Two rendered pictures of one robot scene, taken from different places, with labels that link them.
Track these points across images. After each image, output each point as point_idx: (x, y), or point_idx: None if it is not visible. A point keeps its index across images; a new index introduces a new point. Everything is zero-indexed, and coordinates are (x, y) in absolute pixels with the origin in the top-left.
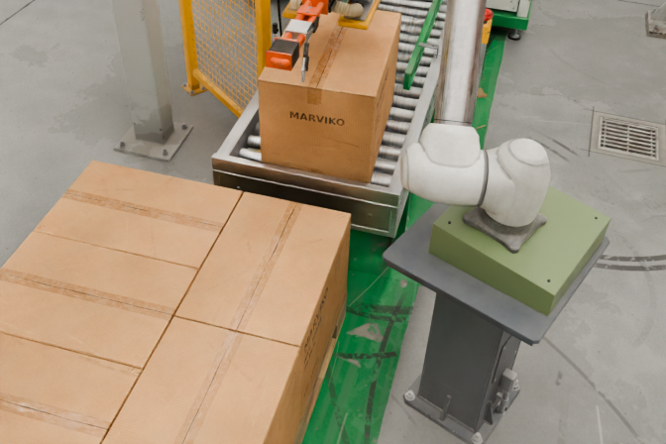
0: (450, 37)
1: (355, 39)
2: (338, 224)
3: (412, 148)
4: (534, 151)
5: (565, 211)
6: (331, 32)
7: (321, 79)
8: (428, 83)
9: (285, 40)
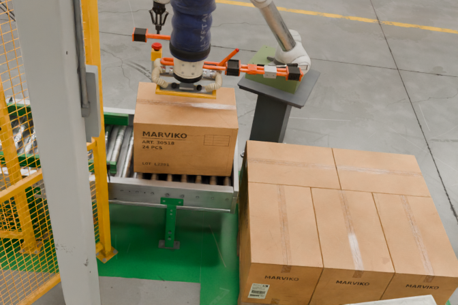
0: (281, 20)
1: (178, 97)
2: (256, 143)
3: (302, 58)
4: (292, 30)
5: (267, 52)
6: (173, 106)
7: (227, 105)
8: (127, 111)
9: (288, 69)
